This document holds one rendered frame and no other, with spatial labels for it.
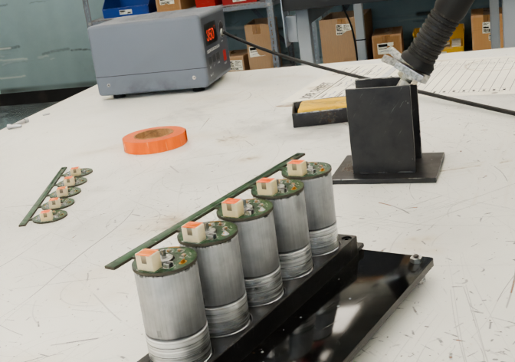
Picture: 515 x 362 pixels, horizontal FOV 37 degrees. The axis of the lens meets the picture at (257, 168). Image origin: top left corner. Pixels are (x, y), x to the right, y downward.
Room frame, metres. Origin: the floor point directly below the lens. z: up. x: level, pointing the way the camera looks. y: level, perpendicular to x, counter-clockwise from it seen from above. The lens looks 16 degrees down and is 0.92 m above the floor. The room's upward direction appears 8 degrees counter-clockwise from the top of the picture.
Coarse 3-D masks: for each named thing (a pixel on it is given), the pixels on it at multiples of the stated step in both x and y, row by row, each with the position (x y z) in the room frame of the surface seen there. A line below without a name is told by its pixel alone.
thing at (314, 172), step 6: (312, 162) 0.38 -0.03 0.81; (318, 162) 0.37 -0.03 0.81; (318, 168) 0.36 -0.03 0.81; (324, 168) 0.36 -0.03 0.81; (330, 168) 0.36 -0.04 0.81; (282, 174) 0.36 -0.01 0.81; (306, 174) 0.36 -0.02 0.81; (312, 174) 0.36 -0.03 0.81; (318, 174) 0.35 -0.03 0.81; (324, 174) 0.36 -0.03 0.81
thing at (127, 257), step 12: (300, 156) 0.39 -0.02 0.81; (276, 168) 0.37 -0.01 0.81; (252, 180) 0.36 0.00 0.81; (240, 192) 0.34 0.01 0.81; (216, 204) 0.33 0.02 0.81; (192, 216) 0.32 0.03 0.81; (180, 228) 0.30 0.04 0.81; (156, 240) 0.29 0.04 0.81; (132, 252) 0.28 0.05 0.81; (108, 264) 0.28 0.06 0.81; (120, 264) 0.27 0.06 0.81
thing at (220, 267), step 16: (208, 256) 0.28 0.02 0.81; (224, 256) 0.29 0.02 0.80; (240, 256) 0.29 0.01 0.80; (208, 272) 0.28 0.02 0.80; (224, 272) 0.29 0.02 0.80; (240, 272) 0.29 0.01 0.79; (208, 288) 0.28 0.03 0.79; (224, 288) 0.28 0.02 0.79; (240, 288) 0.29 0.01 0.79; (208, 304) 0.28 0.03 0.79; (224, 304) 0.28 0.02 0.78; (240, 304) 0.29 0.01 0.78; (208, 320) 0.28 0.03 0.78; (224, 320) 0.28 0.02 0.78; (240, 320) 0.29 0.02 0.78; (224, 336) 0.28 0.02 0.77
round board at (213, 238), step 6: (204, 222) 0.31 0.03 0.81; (210, 222) 0.31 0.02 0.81; (216, 222) 0.31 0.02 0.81; (222, 222) 0.30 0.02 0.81; (228, 222) 0.30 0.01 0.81; (216, 228) 0.30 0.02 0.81; (222, 228) 0.30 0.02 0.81; (228, 228) 0.30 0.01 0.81; (234, 228) 0.30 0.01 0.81; (180, 234) 0.30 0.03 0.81; (210, 234) 0.29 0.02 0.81; (216, 234) 0.29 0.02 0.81; (234, 234) 0.29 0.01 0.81; (180, 240) 0.29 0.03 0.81; (204, 240) 0.29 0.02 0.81; (210, 240) 0.29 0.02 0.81; (216, 240) 0.29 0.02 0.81; (222, 240) 0.29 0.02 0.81; (192, 246) 0.29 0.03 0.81; (198, 246) 0.28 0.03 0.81; (204, 246) 0.28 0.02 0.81
